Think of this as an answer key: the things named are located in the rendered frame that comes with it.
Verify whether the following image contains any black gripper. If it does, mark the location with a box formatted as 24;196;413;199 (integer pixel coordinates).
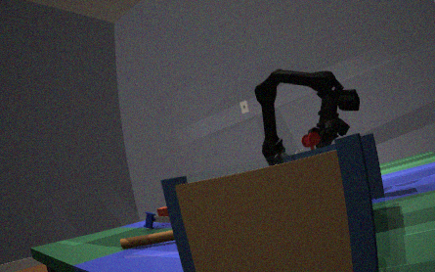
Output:
308;107;347;144

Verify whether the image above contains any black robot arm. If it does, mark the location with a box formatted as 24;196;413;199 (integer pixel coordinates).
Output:
254;69;360;158

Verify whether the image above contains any wooden-handled black mallet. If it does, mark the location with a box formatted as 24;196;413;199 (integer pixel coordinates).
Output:
120;230;175;249

